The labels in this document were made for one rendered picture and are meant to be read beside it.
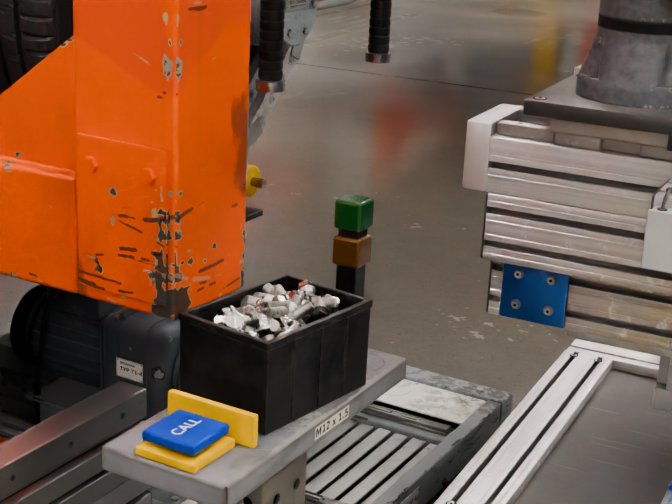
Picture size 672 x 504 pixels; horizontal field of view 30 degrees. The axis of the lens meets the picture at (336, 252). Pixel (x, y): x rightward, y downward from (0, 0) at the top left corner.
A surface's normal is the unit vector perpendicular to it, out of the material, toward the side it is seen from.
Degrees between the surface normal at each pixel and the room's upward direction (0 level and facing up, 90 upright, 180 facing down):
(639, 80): 72
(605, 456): 0
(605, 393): 0
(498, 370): 0
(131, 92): 90
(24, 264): 90
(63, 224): 90
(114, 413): 90
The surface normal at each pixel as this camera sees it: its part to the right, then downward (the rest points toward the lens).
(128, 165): -0.49, 0.25
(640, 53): -0.20, 0.00
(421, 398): 0.05, -0.95
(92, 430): 0.87, 0.19
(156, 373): -0.12, 0.30
